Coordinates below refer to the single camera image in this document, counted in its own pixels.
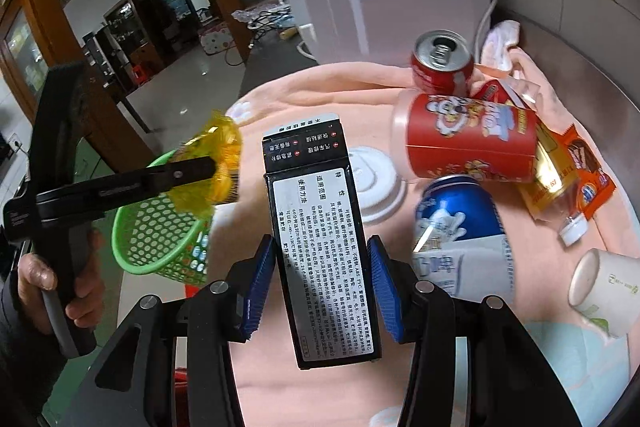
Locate white cable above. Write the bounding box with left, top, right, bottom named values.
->
left=474, top=0, right=501, bottom=64

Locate person's left hand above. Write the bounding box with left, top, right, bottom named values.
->
left=17, top=229, right=107, bottom=338

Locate red snack packet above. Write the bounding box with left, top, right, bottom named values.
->
left=470, top=77, right=542, bottom=114

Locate blue and white can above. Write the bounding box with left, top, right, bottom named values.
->
left=412, top=174, right=516, bottom=300

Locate orange snack packet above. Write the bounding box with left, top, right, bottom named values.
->
left=555, top=124, right=617, bottom=220

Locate white paper cup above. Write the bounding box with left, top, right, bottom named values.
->
left=567, top=248, right=640, bottom=339

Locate dark display shelf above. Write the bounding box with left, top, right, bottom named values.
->
left=82, top=0, right=167, bottom=88

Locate yellow plastic wrapper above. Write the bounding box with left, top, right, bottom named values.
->
left=167, top=109, right=244, bottom=218

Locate peach blanket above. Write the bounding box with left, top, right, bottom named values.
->
left=220, top=44, right=640, bottom=427

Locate green plastic basket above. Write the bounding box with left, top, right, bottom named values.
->
left=111, top=149, right=217, bottom=290

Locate gold label plastic bottle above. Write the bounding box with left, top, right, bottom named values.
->
left=517, top=122, right=591, bottom=248

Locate pink patterned box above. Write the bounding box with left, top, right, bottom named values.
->
left=200, top=21, right=236, bottom=56

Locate red cartoon paper cup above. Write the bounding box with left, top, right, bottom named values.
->
left=391, top=89, right=543, bottom=184

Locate white plastic cup lid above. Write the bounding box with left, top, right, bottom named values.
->
left=347, top=146, right=408, bottom=225

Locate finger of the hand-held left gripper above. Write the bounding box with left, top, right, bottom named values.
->
left=144, top=156, right=219, bottom=195

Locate person's left forearm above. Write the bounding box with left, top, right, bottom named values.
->
left=0, top=277, right=68, bottom=427

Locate red soda can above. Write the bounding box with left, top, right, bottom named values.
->
left=411, top=29, right=476, bottom=98

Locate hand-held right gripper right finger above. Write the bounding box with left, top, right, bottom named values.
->
left=367, top=234, right=581, bottom=427

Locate red plastic stool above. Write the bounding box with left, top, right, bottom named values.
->
left=172, top=282, right=202, bottom=388

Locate black printed box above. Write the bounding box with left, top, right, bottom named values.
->
left=261, top=111, right=383, bottom=370

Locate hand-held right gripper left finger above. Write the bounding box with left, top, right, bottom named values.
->
left=65, top=234, right=278, bottom=427

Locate pink cloth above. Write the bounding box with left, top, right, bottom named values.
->
left=477, top=21, right=523, bottom=75

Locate wooden glass-panel door frame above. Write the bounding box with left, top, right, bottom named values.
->
left=0, top=0, right=157, bottom=168

